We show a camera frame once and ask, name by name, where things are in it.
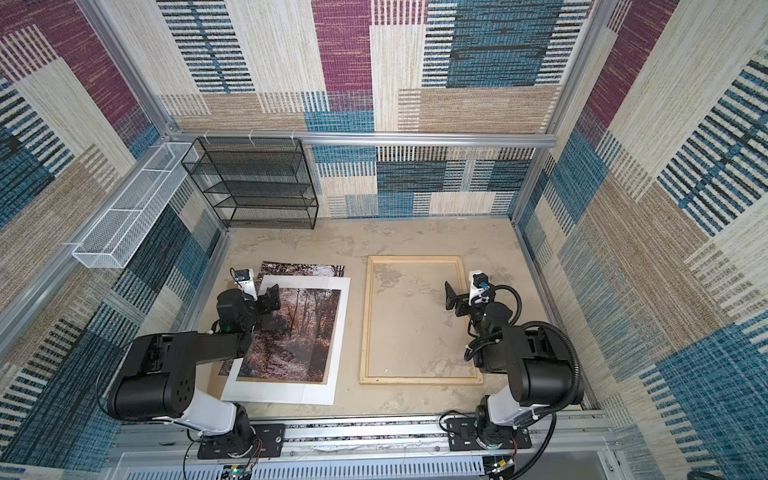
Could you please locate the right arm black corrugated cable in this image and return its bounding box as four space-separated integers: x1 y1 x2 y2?
503 320 584 480

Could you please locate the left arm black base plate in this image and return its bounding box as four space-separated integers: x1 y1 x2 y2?
196 423 286 460

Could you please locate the aluminium mounting rail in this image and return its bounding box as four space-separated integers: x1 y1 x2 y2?
107 410 619 480

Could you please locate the autumn forest photo print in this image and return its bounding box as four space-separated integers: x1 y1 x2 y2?
237 286 341 384

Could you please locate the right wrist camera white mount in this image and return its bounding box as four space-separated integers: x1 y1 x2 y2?
469 271 491 306

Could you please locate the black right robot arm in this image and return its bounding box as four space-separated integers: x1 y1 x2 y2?
439 272 584 451

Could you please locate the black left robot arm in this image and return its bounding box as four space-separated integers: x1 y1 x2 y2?
106 285 285 460

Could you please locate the black wire mesh shelf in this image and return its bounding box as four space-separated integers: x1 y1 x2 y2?
181 137 319 229

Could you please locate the light wooden picture frame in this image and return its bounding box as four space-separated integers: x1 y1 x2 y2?
359 255 483 386

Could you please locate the white photo mat board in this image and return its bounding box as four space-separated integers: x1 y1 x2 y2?
221 275 350 405

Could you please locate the white wire mesh basket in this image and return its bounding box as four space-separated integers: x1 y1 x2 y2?
72 142 191 269

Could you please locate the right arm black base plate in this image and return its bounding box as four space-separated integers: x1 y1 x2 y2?
440 416 532 451

